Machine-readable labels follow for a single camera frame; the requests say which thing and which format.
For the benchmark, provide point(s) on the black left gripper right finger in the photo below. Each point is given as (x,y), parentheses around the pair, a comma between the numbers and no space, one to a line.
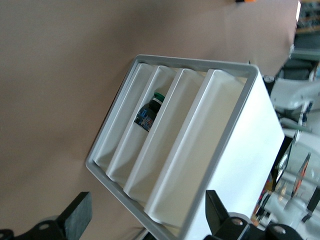
(212,210)

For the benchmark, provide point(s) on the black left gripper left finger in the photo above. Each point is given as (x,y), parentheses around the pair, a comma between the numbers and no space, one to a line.
(80,212)

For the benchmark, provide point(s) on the white plastic drawer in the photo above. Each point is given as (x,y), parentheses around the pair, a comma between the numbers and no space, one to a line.
(130,150)
(200,150)
(117,125)
(160,150)

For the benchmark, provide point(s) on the green push button switch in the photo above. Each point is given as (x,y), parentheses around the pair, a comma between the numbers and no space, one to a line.
(147,115)

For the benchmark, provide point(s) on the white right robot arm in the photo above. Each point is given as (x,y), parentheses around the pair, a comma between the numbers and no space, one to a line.
(295,92)

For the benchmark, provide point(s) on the white drawer cabinet grey frame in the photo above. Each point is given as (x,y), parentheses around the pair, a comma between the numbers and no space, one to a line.
(237,150)

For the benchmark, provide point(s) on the orange button enclosure box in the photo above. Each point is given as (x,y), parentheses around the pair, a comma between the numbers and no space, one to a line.
(247,1)

